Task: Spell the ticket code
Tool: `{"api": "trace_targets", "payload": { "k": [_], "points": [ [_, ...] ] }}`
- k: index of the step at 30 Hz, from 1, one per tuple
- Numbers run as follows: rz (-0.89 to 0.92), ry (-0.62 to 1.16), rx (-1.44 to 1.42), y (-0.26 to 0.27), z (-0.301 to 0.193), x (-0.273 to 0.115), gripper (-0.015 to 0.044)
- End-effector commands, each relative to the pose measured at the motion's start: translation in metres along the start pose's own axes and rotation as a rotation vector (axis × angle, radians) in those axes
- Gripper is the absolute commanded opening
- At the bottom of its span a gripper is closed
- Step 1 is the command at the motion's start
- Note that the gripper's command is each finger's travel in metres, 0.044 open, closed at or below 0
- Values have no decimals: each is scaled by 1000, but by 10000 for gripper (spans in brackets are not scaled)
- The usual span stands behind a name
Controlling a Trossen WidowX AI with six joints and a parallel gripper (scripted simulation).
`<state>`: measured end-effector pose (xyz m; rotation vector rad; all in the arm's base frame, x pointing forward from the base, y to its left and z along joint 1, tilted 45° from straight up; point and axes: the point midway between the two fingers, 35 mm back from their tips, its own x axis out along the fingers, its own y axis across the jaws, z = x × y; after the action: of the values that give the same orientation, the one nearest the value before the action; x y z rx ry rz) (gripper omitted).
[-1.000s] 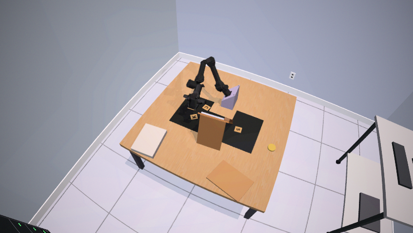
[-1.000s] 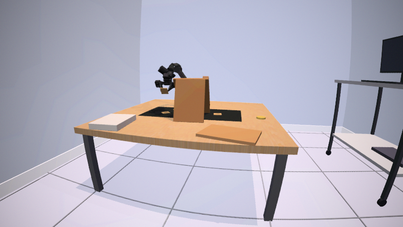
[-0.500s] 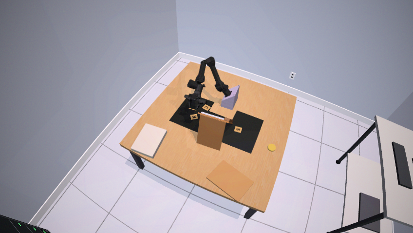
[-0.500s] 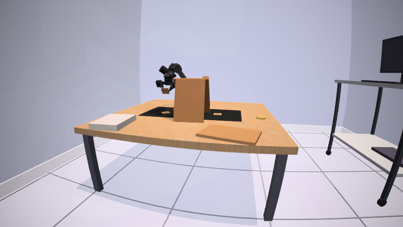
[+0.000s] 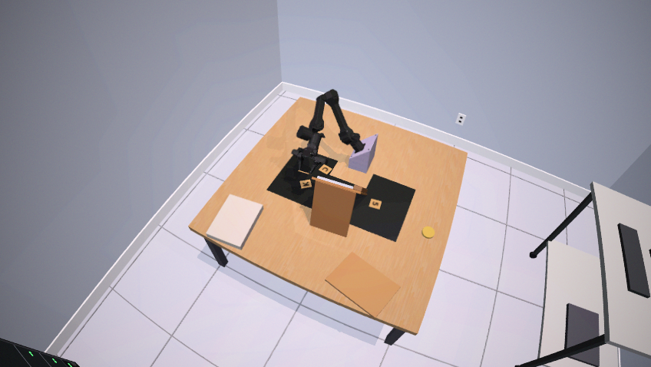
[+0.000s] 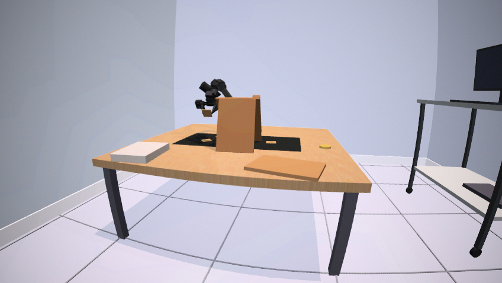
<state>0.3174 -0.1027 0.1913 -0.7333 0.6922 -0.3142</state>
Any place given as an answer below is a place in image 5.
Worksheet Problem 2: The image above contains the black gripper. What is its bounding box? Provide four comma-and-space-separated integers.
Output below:
291, 142, 328, 174

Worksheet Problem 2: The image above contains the yellow round disc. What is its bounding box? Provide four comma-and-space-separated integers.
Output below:
422, 226, 435, 239

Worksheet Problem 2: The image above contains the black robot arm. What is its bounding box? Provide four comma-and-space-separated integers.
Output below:
296, 89, 365, 157

